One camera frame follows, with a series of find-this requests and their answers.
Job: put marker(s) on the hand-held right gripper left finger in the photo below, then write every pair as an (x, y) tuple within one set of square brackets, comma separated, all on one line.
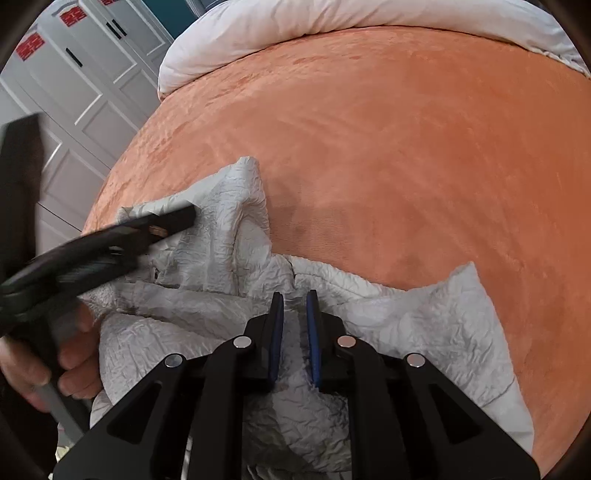
[(277, 332)]

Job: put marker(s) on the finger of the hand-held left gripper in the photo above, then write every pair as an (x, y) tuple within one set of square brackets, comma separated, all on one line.
[(115, 249)]

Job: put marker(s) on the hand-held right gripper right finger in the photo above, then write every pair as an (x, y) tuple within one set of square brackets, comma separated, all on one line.
[(314, 344)]

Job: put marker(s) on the white quilted zip jacket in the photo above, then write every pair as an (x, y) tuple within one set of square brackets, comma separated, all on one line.
[(323, 415)]

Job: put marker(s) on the person's left hand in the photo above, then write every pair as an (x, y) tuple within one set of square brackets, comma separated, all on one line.
[(76, 369)]

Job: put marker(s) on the white panelled wardrobe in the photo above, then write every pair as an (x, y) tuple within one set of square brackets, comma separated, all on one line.
[(78, 106)]

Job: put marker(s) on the orange plush bed sheet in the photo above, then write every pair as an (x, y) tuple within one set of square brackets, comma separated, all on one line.
[(392, 161)]

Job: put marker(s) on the pale pink duvet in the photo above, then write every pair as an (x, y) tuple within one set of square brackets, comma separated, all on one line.
[(323, 27)]

